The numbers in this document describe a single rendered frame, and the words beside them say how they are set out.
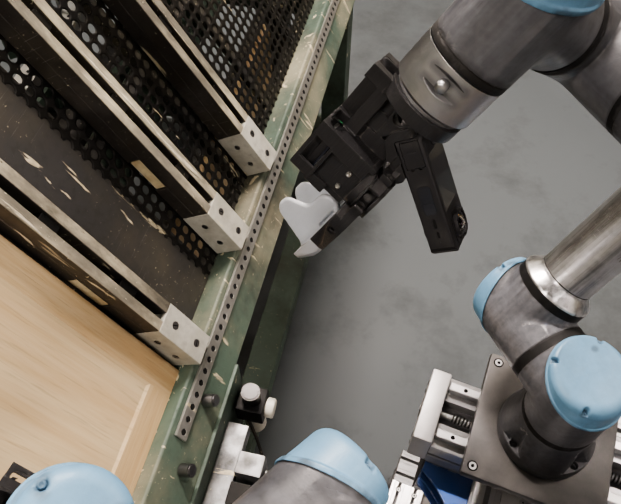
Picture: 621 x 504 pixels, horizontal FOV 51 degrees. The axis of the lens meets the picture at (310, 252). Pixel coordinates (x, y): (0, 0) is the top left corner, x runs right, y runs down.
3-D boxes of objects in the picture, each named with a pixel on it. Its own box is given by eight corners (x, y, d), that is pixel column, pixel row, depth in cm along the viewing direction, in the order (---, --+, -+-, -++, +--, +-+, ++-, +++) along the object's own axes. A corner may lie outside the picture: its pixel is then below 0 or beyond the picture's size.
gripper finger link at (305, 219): (264, 221, 65) (315, 164, 60) (306, 262, 66) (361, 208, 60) (249, 235, 63) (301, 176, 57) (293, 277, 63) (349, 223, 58)
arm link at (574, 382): (554, 463, 93) (587, 430, 82) (502, 382, 100) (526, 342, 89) (621, 430, 96) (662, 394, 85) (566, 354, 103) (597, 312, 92)
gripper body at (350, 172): (318, 137, 63) (399, 44, 55) (382, 199, 63) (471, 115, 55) (283, 166, 57) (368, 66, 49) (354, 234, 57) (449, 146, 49)
